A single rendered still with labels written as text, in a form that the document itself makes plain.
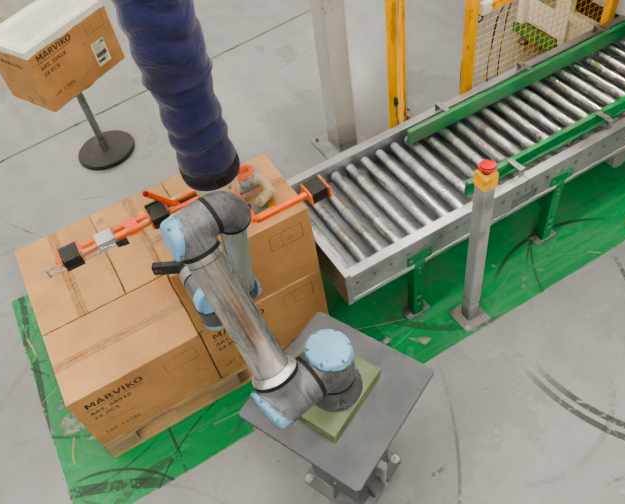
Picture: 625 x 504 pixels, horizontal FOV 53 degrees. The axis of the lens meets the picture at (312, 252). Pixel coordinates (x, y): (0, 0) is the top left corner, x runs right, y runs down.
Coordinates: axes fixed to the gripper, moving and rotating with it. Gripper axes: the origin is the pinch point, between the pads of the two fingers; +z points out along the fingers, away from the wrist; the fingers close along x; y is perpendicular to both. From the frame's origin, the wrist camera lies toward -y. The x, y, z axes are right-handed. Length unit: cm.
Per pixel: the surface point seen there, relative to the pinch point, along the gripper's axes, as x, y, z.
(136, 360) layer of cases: -53, -32, -4
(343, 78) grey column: -53, 138, 108
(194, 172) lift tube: 17.1, 19.6, 6.4
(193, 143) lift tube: 30.5, 22.5, 4.6
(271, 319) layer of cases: -69, 27, -7
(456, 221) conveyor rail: -49, 119, -22
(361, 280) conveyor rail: -55, 68, -21
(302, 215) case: -16, 52, -6
